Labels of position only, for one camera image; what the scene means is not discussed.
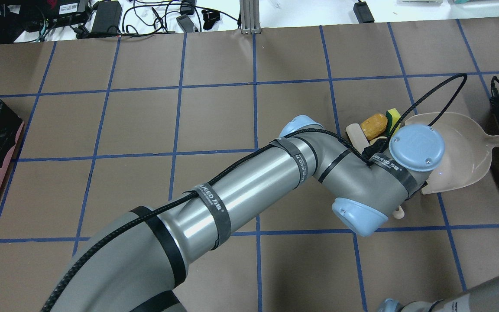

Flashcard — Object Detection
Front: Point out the black power adapter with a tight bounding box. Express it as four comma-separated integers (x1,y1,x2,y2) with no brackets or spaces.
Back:
89,0,122,38

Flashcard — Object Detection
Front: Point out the black power brick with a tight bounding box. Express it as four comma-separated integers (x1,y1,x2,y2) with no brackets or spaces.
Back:
353,0,375,24

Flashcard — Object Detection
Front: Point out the aluminium frame post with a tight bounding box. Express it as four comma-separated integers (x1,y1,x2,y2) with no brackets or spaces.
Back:
240,0,262,34

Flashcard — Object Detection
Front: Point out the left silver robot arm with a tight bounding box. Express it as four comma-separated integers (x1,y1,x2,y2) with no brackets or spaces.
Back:
42,115,445,312

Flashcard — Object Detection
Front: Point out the yellow green sponge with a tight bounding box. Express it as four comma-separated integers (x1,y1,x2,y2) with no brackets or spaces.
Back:
384,108,401,137

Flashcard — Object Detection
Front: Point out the white hand brush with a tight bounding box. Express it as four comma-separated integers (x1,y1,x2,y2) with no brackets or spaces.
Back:
392,205,405,219

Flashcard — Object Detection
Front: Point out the brown potato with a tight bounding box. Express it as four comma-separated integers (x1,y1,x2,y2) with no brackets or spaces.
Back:
359,114,388,141

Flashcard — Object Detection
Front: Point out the pale curved squash slice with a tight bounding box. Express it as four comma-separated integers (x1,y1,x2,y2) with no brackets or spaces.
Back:
345,123,386,150

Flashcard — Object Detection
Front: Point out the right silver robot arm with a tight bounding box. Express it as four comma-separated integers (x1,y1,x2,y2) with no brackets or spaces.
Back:
377,276,499,312

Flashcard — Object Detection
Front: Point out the white plastic dustpan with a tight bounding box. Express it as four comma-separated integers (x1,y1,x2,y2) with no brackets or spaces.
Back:
389,112,499,194

